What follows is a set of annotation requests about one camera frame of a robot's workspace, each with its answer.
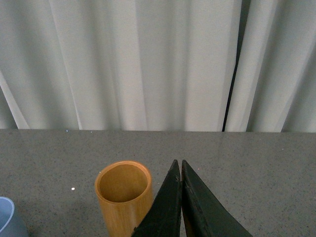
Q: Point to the white curtain panel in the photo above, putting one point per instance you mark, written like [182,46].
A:
[275,83]
[117,64]

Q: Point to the white curtain right panel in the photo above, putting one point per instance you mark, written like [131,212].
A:
[275,83]

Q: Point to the blue cup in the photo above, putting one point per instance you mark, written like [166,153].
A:
[11,223]

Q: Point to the bamboo chopstick holder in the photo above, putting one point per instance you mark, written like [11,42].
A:
[125,195]

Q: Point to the white curtain left panel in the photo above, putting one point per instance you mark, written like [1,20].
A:
[117,64]

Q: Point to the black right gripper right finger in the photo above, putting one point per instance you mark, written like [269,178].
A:
[204,215]

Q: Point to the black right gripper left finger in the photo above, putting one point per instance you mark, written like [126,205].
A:
[164,217]

